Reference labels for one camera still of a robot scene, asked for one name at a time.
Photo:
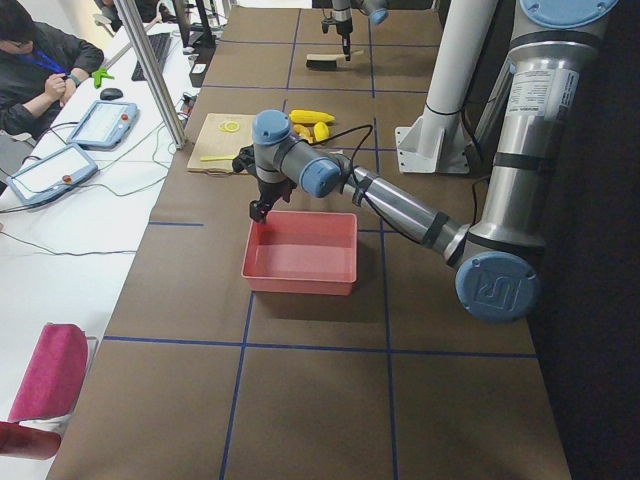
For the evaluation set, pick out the red chair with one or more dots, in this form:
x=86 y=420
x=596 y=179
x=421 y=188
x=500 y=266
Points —
x=30 y=443

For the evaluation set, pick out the yellow toy corn cob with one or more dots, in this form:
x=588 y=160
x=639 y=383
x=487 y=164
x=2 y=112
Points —
x=301 y=116

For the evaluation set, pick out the green plastic clamp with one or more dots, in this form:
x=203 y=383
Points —
x=99 y=75

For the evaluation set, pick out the black computer mouse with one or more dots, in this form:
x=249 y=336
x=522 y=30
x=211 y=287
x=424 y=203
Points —
x=110 y=94

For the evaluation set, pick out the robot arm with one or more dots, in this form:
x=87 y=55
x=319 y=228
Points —
x=375 y=11
x=496 y=280

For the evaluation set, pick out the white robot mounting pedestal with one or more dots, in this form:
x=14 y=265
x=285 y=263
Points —
x=436 y=141

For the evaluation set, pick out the aluminium frame post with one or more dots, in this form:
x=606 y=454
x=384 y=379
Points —
x=138 y=37

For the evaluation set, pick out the seated person in black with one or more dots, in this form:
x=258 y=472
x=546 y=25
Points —
x=41 y=69

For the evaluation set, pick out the teach pendant near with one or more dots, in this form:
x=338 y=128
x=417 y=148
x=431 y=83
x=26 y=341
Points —
x=52 y=176

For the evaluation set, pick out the yellow plastic knife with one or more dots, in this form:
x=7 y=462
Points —
x=213 y=158

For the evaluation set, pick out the lemon slice lower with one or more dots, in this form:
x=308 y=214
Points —
x=229 y=126

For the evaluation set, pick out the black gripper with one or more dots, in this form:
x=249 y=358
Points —
x=268 y=190
x=343 y=31

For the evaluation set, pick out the magenta cloth on stand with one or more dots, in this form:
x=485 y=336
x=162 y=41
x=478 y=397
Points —
x=54 y=376

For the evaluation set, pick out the teach pendant far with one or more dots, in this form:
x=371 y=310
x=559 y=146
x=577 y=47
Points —
x=104 y=125

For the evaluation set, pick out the beige hand brush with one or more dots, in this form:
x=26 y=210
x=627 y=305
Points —
x=329 y=62

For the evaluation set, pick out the yellow toy potato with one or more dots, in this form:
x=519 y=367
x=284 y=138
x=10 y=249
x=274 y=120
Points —
x=321 y=131

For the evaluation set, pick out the teach pendant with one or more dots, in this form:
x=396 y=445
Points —
x=52 y=176
x=104 y=125

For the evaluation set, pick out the pink plastic bin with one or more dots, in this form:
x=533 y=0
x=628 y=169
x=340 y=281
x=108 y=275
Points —
x=302 y=253

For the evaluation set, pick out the brown toy ginger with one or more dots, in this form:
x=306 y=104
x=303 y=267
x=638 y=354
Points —
x=304 y=132

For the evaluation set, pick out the wooden cutting board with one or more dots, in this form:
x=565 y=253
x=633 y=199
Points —
x=212 y=141

